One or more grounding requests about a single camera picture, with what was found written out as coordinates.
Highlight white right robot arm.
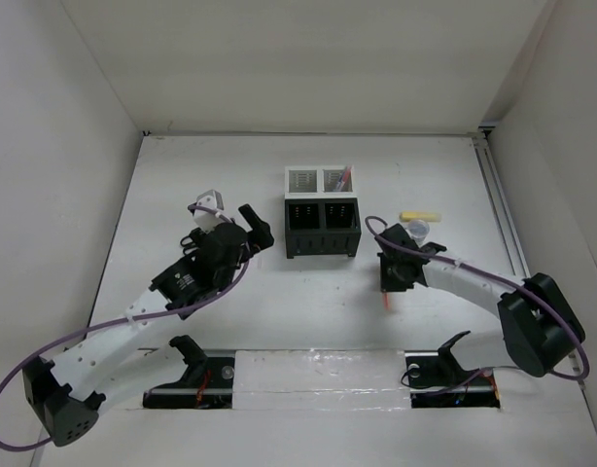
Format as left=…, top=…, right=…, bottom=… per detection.
left=374, top=224, right=590, bottom=380

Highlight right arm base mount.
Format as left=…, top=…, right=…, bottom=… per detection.
left=401, top=331, right=501, bottom=409

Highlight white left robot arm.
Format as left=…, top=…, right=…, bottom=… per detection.
left=21, top=204, right=274, bottom=447

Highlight black handled scissors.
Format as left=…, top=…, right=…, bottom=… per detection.
left=180, top=235, right=198, bottom=255

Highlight yellow highlighter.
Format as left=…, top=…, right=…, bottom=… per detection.
left=399, top=211, right=442, bottom=223

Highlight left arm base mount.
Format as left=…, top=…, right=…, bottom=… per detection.
left=142, top=335, right=236, bottom=411

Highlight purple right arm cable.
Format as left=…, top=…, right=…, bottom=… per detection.
left=364, top=215, right=591, bottom=380

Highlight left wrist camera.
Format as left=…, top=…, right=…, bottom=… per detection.
left=188, top=190, right=230, bottom=233

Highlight black slotted organizer box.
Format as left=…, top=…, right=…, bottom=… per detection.
left=285, top=198, right=362, bottom=259

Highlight clear jar of paperclips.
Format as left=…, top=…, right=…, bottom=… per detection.
left=406, top=219, right=430, bottom=246

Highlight white slotted organizer box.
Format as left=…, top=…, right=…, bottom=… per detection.
left=284, top=164, right=357, bottom=199

